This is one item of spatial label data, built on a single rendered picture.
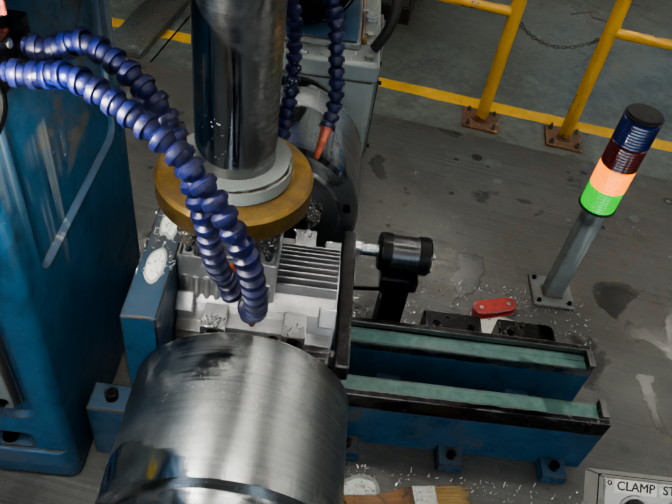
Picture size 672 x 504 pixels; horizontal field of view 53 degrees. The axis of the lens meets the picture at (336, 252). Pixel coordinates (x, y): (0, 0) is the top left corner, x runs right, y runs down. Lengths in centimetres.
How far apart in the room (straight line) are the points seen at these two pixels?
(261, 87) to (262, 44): 5
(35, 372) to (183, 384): 21
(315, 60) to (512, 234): 58
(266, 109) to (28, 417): 49
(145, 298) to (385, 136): 100
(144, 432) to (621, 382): 88
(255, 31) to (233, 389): 34
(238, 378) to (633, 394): 80
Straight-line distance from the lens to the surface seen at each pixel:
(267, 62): 66
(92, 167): 90
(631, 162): 116
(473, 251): 140
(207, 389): 68
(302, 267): 85
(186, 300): 84
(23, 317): 76
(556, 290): 135
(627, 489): 83
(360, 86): 120
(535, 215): 154
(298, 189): 76
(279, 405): 67
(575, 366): 112
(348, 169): 101
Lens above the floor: 173
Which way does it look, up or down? 45 degrees down
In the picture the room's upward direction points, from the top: 10 degrees clockwise
